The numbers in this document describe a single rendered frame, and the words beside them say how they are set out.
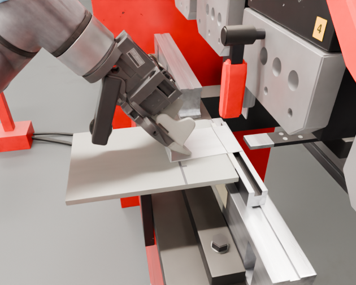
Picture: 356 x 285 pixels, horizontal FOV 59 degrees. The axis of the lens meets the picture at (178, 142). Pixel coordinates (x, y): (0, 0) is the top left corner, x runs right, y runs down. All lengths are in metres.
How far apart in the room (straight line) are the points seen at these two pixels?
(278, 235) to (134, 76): 0.30
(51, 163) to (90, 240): 0.74
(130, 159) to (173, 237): 0.16
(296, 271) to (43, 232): 1.54
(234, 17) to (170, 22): 0.93
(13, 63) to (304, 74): 0.35
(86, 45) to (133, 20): 0.91
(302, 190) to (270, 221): 1.58
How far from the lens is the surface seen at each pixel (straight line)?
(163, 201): 0.64
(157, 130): 0.48
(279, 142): 0.60
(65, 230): 1.82
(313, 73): 0.26
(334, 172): 0.73
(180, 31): 1.37
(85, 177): 0.52
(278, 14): 0.31
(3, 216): 2.02
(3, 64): 0.44
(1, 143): 2.50
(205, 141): 0.58
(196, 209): 0.58
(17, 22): 0.43
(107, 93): 0.47
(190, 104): 0.88
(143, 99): 0.46
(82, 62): 0.43
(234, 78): 0.32
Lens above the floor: 1.33
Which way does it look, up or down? 35 degrees down
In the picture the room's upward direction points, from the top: straight up
